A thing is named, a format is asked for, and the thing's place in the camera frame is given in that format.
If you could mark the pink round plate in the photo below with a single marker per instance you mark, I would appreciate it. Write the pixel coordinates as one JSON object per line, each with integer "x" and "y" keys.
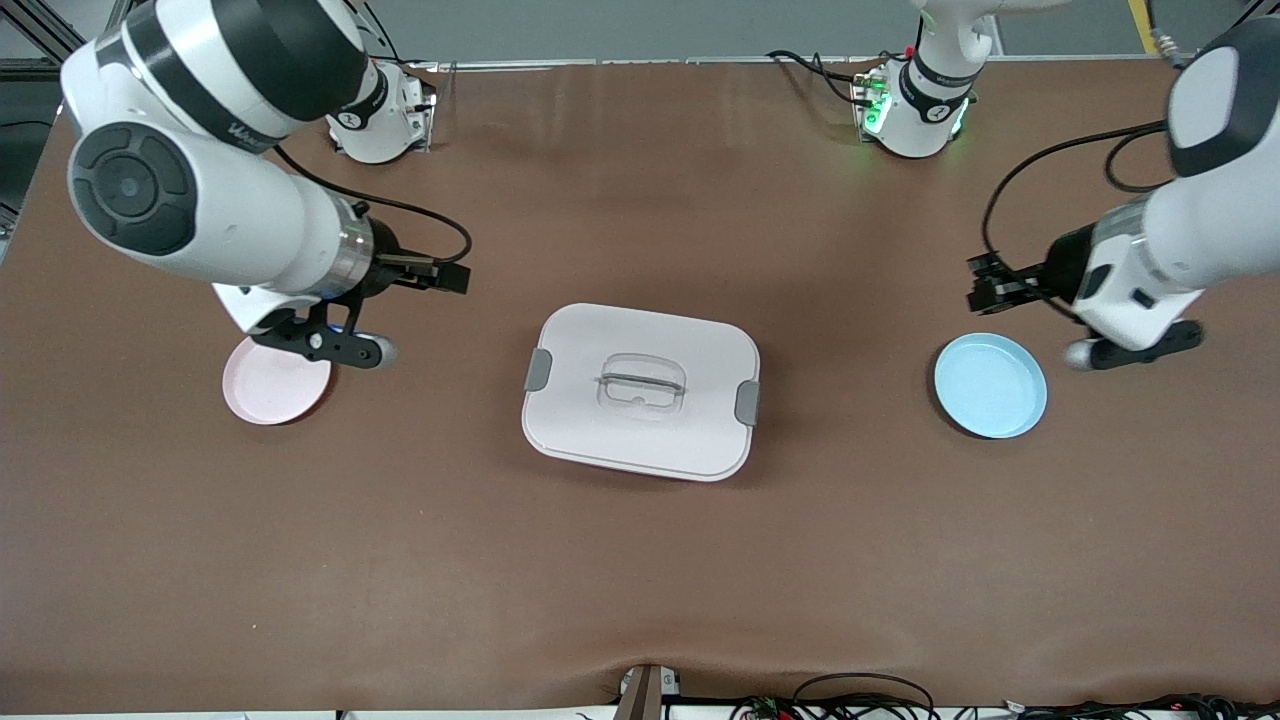
{"x": 270, "y": 395}

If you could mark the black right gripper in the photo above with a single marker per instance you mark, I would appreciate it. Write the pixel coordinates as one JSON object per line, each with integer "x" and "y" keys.
{"x": 386, "y": 268}

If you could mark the white lidded storage box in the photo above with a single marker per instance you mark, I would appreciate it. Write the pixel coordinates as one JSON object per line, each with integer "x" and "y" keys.
{"x": 640, "y": 440}

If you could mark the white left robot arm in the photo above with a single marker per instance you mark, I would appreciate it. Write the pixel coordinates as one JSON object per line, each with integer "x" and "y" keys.
{"x": 1200, "y": 230}

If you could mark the aluminium frame profile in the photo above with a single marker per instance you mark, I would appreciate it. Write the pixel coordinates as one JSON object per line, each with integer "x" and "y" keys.
{"x": 30, "y": 40}

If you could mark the gray box latch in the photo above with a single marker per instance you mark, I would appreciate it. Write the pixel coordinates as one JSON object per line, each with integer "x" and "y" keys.
{"x": 747, "y": 403}
{"x": 538, "y": 370}

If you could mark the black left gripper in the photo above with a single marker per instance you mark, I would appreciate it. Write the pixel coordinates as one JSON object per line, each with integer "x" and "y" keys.
{"x": 1064, "y": 261}

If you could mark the light blue round plate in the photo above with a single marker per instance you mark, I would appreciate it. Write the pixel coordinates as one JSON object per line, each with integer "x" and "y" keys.
{"x": 990, "y": 390}

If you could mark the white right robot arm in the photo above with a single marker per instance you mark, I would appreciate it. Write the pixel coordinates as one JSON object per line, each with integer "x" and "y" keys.
{"x": 230, "y": 210}

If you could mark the brown wedge bracket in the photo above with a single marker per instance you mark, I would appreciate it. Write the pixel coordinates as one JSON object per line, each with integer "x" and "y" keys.
{"x": 645, "y": 692}

